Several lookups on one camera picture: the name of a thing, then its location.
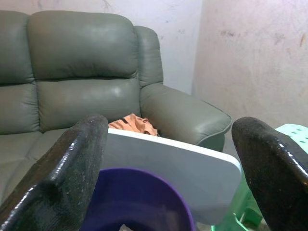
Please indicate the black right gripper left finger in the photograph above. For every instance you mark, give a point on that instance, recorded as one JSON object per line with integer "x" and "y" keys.
{"x": 60, "y": 173}

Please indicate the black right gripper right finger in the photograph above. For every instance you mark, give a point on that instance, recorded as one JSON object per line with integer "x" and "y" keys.
{"x": 272, "y": 178}

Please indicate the purple plastic bin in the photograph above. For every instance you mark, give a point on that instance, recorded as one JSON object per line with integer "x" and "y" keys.
{"x": 134, "y": 199}

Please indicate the crumpled trash in bin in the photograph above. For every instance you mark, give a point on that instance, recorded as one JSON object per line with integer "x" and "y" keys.
{"x": 125, "y": 228}

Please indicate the green plastic stool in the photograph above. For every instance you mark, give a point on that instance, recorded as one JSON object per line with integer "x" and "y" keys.
{"x": 250, "y": 204}

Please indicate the orange cloth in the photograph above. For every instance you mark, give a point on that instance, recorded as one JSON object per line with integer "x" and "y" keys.
{"x": 137, "y": 125}

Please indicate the white table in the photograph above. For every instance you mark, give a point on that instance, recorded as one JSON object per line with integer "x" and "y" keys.
{"x": 173, "y": 166}

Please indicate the grey-green leather sofa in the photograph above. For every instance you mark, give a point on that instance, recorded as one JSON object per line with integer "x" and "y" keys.
{"x": 96, "y": 79}

